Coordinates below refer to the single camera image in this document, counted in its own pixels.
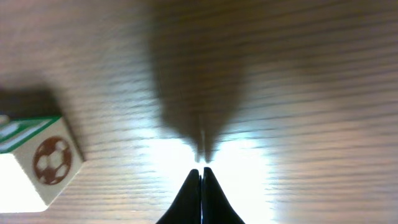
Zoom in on yellow picture block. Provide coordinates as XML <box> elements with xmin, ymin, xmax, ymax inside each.
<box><xmin>1</xmin><ymin>116</ymin><xmax>84</xmax><ymax>213</ymax></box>

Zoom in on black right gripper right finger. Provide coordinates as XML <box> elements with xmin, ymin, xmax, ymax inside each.
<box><xmin>201</xmin><ymin>167</ymin><xmax>244</xmax><ymax>224</ymax></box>

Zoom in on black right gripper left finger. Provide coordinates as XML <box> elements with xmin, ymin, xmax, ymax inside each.
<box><xmin>156</xmin><ymin>169</ymin><xmax>201</xmax><ymax>224</ymax></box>

